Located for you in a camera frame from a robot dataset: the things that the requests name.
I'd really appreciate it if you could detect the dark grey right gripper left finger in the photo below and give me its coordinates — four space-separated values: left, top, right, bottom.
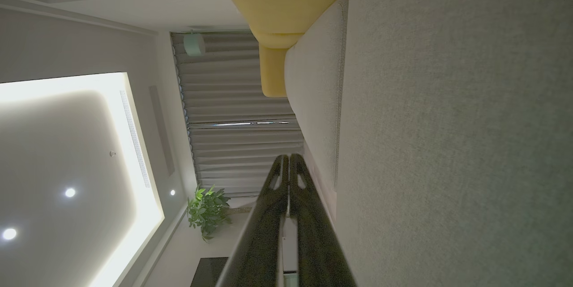
216 154 290 287

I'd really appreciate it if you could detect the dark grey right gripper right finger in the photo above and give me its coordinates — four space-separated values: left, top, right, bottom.
290 153 358 287

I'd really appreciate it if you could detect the black flat television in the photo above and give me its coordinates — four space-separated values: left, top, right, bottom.
190 257 229 287

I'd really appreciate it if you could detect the green leafy house plant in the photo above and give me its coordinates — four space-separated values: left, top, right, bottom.
187 184 233 243

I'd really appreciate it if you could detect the grey sofa seat cushion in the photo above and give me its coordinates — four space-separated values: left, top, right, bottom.
284 0 350 193

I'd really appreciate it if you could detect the long white ceiling air vent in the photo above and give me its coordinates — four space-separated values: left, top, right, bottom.
119 90 151 188

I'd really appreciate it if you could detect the large grey sofa seat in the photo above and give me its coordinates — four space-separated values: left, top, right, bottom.
334 0 573 287

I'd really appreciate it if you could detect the white round ceiling device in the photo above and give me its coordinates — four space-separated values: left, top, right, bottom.
183 31 206 57

